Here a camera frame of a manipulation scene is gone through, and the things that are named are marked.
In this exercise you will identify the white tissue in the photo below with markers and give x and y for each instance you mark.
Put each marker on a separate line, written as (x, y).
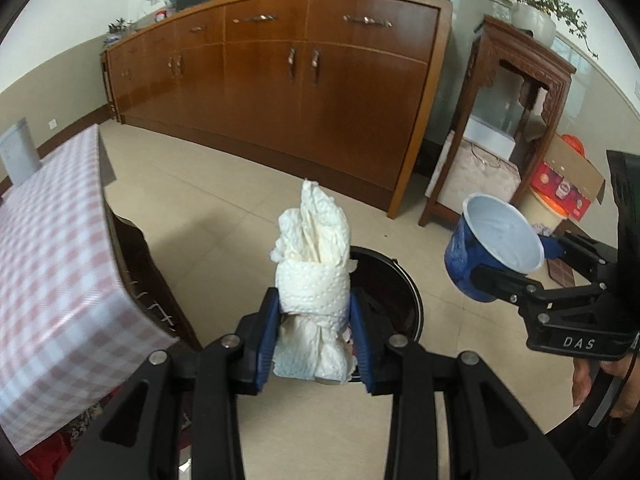
(313, 267)

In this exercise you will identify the right hand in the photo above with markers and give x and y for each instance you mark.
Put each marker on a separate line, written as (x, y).
(589, 374)

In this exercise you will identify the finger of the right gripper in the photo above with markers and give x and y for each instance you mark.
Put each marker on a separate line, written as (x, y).
(580, 253)
(490, 284)

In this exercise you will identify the pink checkered tablecloth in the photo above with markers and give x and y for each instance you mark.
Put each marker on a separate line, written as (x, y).
(71, 332)

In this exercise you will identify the blue paper bowl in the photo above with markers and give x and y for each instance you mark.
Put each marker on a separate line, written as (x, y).
(492, 232)

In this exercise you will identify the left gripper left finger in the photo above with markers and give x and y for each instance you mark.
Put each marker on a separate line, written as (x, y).
(138, 434)

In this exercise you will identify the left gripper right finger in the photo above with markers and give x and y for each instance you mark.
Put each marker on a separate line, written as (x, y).
(490, 435)

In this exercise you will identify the black trash bucket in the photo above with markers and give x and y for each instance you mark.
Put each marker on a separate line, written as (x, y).
(384, 302)

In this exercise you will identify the long wooden sideboard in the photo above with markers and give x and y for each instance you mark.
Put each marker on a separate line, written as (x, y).
(336, 91)

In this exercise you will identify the red patterned rug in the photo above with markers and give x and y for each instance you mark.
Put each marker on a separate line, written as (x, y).
(45, 460)

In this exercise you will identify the carved wooden side stand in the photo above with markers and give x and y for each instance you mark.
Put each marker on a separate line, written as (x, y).
(529, 84)

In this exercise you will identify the red cardboard box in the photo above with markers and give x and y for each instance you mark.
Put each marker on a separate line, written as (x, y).
(567, 178)

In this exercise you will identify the white plant pot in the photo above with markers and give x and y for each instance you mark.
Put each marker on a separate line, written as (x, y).
(533, 22)

